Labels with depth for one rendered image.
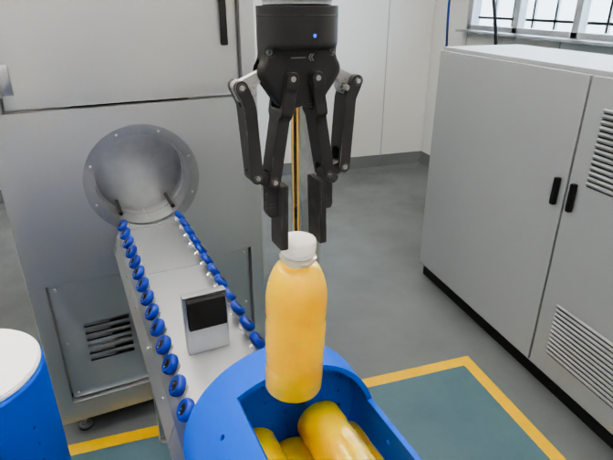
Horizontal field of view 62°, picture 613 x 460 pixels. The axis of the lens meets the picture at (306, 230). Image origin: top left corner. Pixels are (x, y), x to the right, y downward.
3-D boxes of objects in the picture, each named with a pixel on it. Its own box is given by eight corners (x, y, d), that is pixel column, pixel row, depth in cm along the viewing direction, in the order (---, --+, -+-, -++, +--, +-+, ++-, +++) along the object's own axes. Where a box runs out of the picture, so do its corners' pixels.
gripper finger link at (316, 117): (292, 69, 50) (305, 66, 50) (312, 173, 55) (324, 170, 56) (309, 73, 47) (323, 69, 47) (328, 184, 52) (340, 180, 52)
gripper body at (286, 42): (320, 3, 51) (319, 98, 54) (238, 2, 47) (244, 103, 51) (358, 2, 44) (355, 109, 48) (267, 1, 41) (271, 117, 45)
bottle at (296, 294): (330, 377, 65) (340, 245, 57) (305, 414, 60) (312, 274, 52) (282, 359, 68) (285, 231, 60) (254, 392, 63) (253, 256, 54)
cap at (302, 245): (321, 250, 57) (322, 235, 56) (306, 265, 54) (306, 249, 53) (291, 241, 58) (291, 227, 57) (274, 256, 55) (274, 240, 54)
